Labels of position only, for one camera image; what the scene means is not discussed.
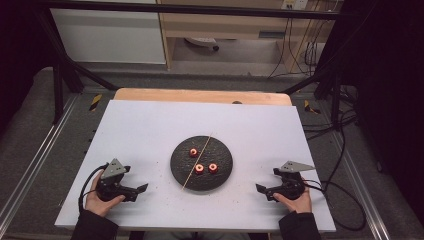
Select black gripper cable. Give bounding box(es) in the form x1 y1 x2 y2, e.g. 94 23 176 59
77 162 110 214
301 179 368 232

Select black metal stand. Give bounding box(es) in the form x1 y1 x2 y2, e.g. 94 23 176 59
35 6 120 125
281 63 346 132

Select person's right hand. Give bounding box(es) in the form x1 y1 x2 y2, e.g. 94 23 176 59
273 185 313 215

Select black metal frame bar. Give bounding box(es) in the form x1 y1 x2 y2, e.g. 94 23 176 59
41 0 342 21

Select white wall socket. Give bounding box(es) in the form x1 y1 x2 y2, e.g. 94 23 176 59
281 0 309 11

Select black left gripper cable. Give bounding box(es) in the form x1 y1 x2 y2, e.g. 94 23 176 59
77 162 110 214

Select wooden table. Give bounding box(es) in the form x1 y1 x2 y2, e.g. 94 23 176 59
113 87 293 107

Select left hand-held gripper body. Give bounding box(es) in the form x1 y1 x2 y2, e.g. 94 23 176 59
95 158 139 203

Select person's left hand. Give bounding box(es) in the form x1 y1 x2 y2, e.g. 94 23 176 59
84 169 127 218

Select aluminium rail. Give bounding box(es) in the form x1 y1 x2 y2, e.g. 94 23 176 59
332 131 392 240
0 94 80 228

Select white cabinet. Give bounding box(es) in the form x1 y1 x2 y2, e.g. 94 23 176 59
49 0 167 65

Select round black plate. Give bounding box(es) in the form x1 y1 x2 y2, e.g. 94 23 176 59
170 135 234 192

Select hanging black cables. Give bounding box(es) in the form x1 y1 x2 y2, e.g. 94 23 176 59
267 16 322 80

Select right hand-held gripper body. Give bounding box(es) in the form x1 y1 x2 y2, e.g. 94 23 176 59
266 160 316 202

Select white power strip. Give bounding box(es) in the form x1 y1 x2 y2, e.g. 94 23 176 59
184 36 221 52

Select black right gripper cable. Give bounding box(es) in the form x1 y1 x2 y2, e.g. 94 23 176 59
301 179 368 232

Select white board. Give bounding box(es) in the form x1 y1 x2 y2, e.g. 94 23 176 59
54 99 337 233

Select light wooden desk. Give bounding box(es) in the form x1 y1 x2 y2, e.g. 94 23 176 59
156 0 334 74

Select black floor cables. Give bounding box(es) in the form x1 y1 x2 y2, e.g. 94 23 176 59
300 83 360 142

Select yellow black tape strip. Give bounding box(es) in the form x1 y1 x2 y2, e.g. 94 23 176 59
88 93 103 113
303 99 322 115

